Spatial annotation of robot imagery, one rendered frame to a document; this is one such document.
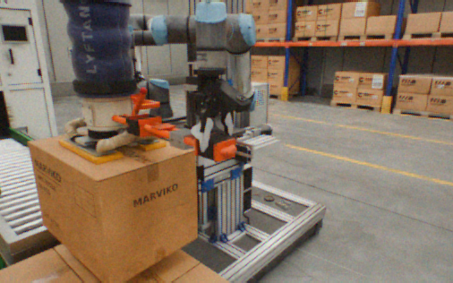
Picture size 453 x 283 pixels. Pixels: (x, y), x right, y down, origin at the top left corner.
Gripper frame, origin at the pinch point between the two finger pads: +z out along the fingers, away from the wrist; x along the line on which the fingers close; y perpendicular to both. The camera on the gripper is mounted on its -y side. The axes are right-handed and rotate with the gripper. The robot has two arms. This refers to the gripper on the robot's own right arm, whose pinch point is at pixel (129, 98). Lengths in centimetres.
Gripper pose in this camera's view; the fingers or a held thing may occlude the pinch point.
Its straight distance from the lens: 169.1
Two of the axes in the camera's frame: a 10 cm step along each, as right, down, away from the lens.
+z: 0.1, 9.6, 2.8
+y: 7.3, 1.9, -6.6
